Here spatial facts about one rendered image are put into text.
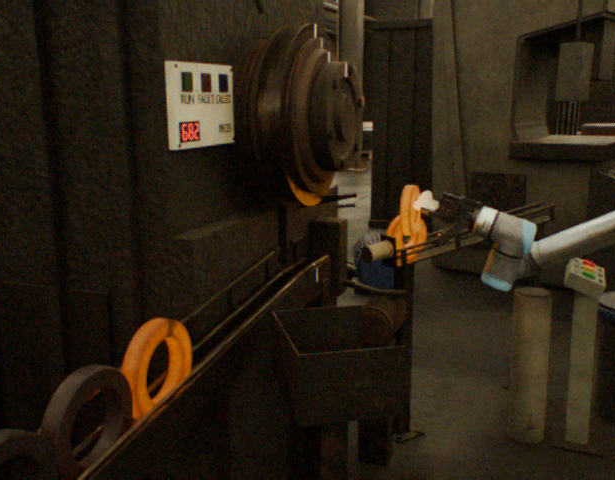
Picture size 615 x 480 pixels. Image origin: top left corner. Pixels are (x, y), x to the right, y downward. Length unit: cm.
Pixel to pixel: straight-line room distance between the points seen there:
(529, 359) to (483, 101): 232
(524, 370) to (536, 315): 20
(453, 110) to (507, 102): 33
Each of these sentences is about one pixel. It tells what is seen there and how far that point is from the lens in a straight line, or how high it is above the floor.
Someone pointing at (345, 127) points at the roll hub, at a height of 109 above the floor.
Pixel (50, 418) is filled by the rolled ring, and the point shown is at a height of 71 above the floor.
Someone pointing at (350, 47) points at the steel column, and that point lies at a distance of 1078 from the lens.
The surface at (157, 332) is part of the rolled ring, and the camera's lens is 127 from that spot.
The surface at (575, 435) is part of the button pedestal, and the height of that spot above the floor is 4.
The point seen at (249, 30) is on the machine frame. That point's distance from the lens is 186.
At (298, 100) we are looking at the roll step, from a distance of 169.
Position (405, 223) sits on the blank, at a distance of 208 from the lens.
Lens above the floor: 118
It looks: 12 degrees down
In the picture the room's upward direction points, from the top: straight up
